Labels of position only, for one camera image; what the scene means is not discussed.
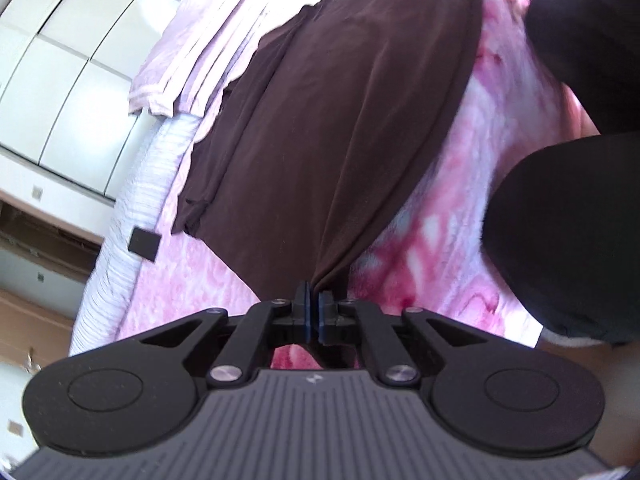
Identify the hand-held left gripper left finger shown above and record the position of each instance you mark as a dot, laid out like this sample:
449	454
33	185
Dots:
302	317

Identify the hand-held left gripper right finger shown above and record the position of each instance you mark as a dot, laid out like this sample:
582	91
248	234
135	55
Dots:
320	322

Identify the dark brown shirt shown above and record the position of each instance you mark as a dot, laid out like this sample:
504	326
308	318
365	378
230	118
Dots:
325	135

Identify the black phone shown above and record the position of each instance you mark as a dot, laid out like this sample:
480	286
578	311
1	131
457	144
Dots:
144	244

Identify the pink floral blanket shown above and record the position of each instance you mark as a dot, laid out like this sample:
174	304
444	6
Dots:
450	200

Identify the white striped rolled quilt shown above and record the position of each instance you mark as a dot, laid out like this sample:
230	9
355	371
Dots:
130	195

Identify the person's black-trousered leg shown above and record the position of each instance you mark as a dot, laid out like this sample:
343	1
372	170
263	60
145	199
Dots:
590	35
565	240

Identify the white wardrobe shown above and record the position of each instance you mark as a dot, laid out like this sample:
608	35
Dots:
65	85

